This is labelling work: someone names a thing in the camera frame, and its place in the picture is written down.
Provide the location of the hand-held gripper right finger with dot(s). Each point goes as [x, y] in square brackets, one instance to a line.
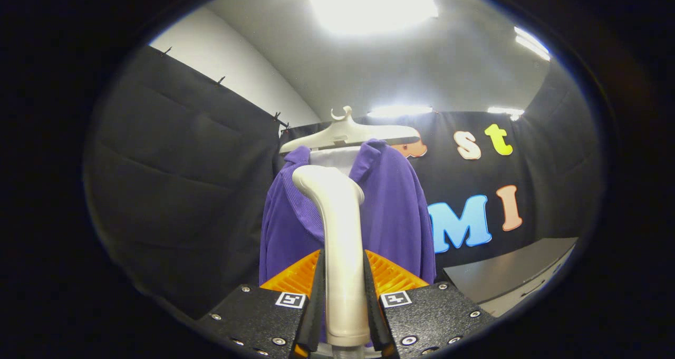
[373, 306]

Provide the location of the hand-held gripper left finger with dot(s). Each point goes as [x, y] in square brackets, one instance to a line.
[315, 301]

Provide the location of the white garment steamer head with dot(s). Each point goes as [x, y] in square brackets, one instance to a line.
[340, 243]

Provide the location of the purple jacket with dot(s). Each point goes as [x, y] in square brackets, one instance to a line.
[395, 206]

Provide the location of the white clothes hanger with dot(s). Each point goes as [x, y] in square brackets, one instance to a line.
[343, 132]

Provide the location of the grey cabinet with dark top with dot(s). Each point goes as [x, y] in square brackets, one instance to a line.
[506, 269]

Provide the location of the white inner shirt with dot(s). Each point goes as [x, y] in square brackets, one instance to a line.
[335, 158]

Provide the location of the long ceiling light strip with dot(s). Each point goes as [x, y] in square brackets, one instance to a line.
[399, 110]

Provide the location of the large ceiling light panel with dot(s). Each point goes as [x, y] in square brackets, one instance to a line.
[372, 3]

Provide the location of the small square ceiling light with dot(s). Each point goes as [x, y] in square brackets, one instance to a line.
[532, 42]

